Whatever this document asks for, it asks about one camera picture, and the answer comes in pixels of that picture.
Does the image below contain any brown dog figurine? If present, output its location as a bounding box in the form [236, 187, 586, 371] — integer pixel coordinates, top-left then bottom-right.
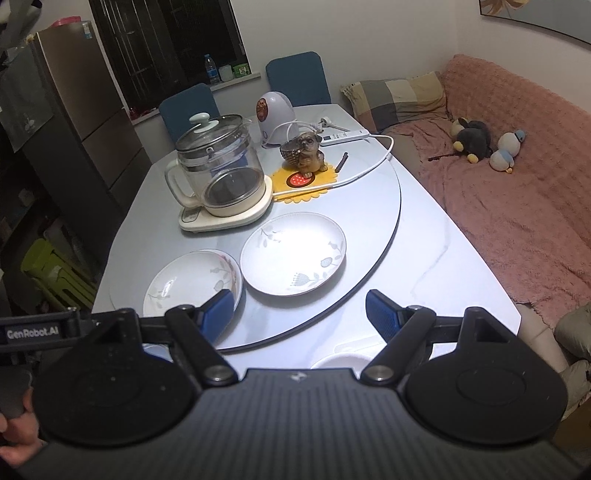
[281, 133, 326, 178]

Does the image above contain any floral plate orange rim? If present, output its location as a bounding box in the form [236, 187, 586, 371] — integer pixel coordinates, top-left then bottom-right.
[143, 249, 244, 319]

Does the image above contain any round glass turntable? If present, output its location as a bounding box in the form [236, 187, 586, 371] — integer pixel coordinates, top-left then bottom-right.
[107, 138, 402, 354]

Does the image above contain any white bowl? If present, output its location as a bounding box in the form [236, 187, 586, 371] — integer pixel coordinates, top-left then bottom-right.
[310, 353, 372, 370]

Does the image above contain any dark window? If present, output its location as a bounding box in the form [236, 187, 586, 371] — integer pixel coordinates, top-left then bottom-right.
[88, 0, 250, 125]

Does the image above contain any glass kettle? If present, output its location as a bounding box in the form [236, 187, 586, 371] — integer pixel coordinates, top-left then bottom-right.
[165, 115, 266, 217]

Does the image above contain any yellow sunflower mat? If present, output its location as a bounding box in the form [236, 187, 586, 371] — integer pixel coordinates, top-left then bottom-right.
[271, 159, 334, 205]

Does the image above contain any beige cloth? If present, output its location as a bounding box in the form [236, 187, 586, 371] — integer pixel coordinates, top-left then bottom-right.
[554, 307, 591, 421]

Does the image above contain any cream kettle base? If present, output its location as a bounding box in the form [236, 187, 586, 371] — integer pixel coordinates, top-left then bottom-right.
[179, 178, 274, 232]

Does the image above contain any checkered pillow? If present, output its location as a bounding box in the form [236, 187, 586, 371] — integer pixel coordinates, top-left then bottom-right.
[342, 71, 448, 134]

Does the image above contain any white power cable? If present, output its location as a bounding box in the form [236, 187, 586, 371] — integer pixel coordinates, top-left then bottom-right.
[272, 117, 395, 199]

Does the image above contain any white round humidifier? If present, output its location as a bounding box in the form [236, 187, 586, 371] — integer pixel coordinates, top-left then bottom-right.
[255, 91, 296, 149]

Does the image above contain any framed wall picture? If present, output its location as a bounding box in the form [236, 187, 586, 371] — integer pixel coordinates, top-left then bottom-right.
[478, 0, 591, 44]

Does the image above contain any clear water bottle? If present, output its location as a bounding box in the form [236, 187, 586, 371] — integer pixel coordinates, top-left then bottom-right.
[203, 54, 221, 86]

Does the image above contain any steel refrigerator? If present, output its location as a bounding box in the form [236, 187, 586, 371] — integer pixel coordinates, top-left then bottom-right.
[21, 21, 153, 236]

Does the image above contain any glass kettle lid white knob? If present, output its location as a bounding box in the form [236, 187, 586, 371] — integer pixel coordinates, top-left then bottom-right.
[175, 113, 245, 153]

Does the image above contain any person's left hand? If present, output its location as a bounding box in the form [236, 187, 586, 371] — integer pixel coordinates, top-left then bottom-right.
[0, 392, 44, 462]

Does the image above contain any blue chair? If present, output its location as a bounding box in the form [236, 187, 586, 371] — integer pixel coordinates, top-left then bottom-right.
[159, 84, 220, 144]
[265, 52, 332, 108]

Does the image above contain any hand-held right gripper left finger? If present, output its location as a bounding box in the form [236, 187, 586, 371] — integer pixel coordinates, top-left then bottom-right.
[92, 290, 238, 386]

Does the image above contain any white blue penguin plush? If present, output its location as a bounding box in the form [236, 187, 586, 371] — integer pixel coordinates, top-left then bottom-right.
[489, 129, 527, 174]

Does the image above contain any pink blanket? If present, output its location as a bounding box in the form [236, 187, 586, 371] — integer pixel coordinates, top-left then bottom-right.
[392, 54, 591, 328]

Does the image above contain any black penguin plush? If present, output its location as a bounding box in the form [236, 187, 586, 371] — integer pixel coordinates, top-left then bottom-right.
[451, 117, 492, 164]

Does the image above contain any grey hanging cloth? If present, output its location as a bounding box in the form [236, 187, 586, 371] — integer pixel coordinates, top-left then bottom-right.
[0, 44, 55, 153]

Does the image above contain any white sofa cushion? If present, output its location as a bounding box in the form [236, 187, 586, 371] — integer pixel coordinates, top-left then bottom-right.
[515, 302, 568, 374]

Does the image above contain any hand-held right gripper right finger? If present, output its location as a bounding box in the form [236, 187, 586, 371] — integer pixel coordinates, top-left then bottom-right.
[362, 290, 511, 384]

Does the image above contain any stack of green stools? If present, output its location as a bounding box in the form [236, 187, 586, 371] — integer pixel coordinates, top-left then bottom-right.
[21, 237, 98, 315]

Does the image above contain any floral white plate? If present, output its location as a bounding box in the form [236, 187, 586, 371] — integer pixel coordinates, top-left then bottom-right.
[240, 212, 347, 297]

